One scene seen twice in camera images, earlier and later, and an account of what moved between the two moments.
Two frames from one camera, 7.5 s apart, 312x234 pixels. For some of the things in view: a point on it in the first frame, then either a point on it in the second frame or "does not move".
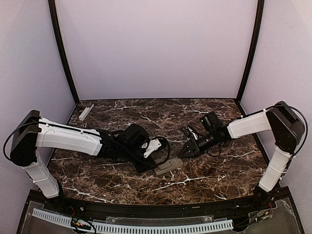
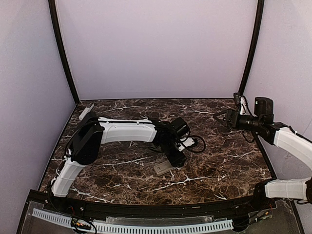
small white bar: x=85 y=112 does not move
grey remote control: x=170 y=165 does not move
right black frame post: x=261 y=4 does not move
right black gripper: x=195 y=145 to x=232 y=118
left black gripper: x=142 y=165 to x=176 y=159
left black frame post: x=53 y=12 does not move
